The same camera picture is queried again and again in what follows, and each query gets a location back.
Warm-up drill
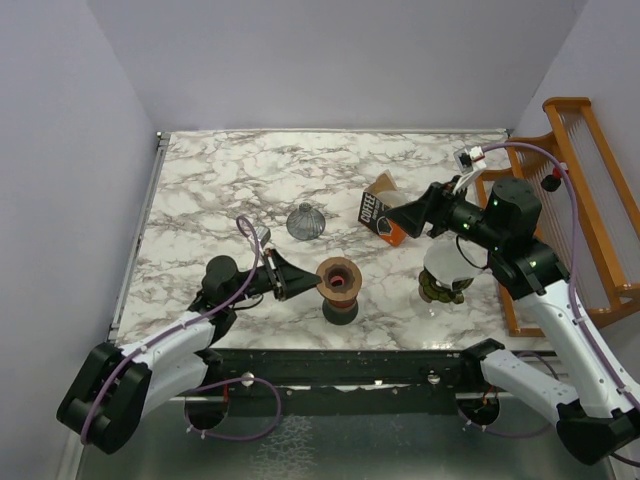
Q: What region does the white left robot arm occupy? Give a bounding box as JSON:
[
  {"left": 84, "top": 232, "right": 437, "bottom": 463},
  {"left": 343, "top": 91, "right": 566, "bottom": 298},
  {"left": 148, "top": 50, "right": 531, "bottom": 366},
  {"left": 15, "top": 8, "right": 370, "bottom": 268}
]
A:
[{"left": 56, "top": 248, "right": 321, "bottom": 454}]

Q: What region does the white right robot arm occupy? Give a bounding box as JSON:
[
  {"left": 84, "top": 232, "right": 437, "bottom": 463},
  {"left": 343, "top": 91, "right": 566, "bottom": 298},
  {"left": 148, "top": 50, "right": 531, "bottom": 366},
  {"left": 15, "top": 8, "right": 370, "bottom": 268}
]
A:
[{"left": 385, "top": 177, "right": 639, "bottom": 465}]

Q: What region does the green glass dripper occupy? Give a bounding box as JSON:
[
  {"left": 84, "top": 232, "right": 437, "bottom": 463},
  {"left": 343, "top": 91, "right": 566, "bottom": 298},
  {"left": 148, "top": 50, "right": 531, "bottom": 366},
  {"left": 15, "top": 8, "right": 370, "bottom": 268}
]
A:
[{"left": 418, "top": 269, "right": 473, "bottom": 305}]

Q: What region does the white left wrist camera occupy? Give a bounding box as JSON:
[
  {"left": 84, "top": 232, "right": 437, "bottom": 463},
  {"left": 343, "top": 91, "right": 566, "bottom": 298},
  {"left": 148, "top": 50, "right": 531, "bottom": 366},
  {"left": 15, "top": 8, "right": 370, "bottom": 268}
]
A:
[{"left": 256, "top": 225, "right": 271, "bottom": 250}]

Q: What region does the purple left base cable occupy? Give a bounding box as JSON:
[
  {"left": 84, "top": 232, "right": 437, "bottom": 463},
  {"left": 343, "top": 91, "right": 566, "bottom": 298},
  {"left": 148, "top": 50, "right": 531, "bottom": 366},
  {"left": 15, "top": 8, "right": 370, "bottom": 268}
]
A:
[{"left": 184, "top": 377, "right": 283, "bottom": 443}]

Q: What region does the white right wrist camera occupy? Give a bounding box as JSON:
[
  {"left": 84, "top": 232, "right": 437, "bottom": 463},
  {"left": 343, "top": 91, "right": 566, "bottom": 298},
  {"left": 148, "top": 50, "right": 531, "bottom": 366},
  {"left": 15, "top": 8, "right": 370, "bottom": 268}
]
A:
[{"left": 453, "top": 146, "right": 487, "bottom": 194}]

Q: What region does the coffee paper filter box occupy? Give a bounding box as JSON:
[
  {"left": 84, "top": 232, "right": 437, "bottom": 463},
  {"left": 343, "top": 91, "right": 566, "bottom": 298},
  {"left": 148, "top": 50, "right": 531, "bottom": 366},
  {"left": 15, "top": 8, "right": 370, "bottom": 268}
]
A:
[{"left": 358, "top": 184, "right": 408, "bottom": 247}]

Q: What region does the grey ribbed glass dripper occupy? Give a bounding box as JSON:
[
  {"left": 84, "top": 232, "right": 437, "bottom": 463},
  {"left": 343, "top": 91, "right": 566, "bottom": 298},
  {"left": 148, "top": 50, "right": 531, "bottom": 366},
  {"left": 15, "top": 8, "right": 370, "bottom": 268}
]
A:
[{"left": 286, "top": 202, "right": 326, "bottom": 241}]

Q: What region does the red and black bottle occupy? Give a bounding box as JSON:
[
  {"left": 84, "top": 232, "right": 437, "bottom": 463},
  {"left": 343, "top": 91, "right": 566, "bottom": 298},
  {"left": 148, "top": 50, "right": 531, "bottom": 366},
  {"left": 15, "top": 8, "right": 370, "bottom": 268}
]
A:
[{"left": 540, "top": 162, "right": 567, "bottom": 193}]

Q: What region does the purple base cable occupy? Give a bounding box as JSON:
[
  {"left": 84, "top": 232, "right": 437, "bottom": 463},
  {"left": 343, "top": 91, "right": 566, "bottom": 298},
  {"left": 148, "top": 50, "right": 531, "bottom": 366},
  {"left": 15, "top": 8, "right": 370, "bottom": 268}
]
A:
[
  {"left": 184, "top": 377, "right": 283, "bottom": 443},
  {"left": 462, "top": 349, "right": 561, "bottom": 437}
]

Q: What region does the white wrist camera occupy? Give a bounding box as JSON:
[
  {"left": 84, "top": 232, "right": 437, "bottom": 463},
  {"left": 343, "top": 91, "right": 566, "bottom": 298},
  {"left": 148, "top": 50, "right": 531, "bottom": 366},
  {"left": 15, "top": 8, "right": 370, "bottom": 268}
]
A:
[
  {"left": 256, "top": 225, "right": 271, "bottom": 250},
  {"left": 453, "top": 146, "right": 487, "bottom": 194}
]

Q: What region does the orange wooden rack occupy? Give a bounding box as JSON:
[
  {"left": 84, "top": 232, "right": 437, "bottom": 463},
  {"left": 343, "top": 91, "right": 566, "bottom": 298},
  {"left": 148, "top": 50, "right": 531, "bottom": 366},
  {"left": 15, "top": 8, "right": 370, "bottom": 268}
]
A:
[{"left": 475, "top": 97, "right": 639, "bottom": 328}]

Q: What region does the white paper coffee filter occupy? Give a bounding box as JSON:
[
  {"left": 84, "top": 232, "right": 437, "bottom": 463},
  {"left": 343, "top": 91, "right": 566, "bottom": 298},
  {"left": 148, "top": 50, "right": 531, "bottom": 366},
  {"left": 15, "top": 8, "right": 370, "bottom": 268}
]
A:
[{"left": 423, "top": 240, "right": 485, "bottom": 291}]

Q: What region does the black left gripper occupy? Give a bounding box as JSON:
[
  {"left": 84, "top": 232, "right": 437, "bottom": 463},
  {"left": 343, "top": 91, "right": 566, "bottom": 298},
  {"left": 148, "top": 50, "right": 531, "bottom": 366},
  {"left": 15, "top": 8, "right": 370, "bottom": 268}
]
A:
[{"left": 226, "top": 248, "right": 322, "bottom": 306}]

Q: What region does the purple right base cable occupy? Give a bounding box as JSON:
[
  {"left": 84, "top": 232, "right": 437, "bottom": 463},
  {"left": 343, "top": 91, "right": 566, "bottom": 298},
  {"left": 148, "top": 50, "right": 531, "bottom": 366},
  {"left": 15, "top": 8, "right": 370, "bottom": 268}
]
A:
[{"left": 462, "top": 349, "right": 561, "bottom": 437}]

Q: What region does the round wooden dripper base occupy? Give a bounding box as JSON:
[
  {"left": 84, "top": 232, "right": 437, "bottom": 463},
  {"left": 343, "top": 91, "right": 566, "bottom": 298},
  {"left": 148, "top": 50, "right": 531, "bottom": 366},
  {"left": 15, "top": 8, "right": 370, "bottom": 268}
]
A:
[{"left": 316, "top": 257, "right": 363, "bottom": 304}]

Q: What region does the black front table rail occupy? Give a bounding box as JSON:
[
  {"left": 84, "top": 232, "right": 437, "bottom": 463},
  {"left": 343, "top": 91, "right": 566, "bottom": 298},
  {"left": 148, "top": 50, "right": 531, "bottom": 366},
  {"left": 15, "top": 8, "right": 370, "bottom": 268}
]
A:
[{"left": 173, "top": 349, "right": 496, "bottom": 417}]

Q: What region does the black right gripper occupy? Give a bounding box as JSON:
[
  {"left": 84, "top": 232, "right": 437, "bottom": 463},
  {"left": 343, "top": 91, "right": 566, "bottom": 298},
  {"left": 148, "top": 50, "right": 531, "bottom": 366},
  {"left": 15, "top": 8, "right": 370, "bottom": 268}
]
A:
[{"left": 386, "top": 174, "right": 507, "bottom": 251}]

